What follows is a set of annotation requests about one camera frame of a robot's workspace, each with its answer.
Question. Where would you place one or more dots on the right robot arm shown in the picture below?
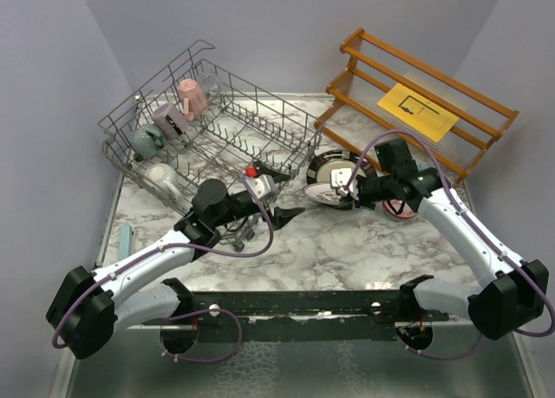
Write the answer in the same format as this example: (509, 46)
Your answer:
(512, 290)

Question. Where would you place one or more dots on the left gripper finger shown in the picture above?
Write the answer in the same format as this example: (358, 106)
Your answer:
(261, 169)
(282, 217)

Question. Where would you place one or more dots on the black rimmed cream plate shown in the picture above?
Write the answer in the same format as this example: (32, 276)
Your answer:
(320, 167)

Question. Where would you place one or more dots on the red patterned glass bowl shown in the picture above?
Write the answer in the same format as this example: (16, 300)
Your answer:
(398, 209)

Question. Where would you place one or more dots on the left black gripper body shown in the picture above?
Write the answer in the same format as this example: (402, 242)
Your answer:
(252, 210)

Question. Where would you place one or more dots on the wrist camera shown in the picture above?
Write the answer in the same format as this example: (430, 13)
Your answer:
(260, 186)
(343, 181)

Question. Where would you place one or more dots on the white grey mug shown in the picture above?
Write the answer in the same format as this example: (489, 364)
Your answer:
(166, 178)

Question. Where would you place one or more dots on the pink cream mug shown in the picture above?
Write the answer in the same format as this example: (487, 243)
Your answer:
(192, 98)

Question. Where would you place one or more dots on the orange wooden shelf rack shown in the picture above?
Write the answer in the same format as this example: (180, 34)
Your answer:
(375, 66)

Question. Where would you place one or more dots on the black rimmed printed plate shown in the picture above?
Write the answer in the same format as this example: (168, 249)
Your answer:
(324, 193)

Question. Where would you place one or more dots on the grey wire dish rack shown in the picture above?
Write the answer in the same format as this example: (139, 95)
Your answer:
(241, 124)

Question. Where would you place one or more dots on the purple mug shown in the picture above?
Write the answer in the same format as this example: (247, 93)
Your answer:
(170, 121)

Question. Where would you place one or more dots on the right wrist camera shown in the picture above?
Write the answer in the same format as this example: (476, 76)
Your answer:
(343, 181)

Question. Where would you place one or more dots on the yellow paper card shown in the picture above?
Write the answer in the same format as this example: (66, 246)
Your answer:
(418, 112)

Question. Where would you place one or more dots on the dark grey mug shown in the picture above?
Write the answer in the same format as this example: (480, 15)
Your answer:
(147, 141)

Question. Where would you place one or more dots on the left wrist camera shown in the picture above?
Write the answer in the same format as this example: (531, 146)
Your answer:
(260, 186)

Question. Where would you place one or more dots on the black mounting base bar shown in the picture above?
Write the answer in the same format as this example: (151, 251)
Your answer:
(288, 316)

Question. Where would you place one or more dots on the light blue sponge bar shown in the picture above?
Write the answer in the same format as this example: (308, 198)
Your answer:
(126, 242)

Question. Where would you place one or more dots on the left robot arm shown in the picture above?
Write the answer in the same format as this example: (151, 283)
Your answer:
(90, 306)

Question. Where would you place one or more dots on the clear drinking glass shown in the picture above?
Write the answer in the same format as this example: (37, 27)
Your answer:
(209, 83)

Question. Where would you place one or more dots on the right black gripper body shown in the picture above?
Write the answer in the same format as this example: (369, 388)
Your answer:
(374, 190)

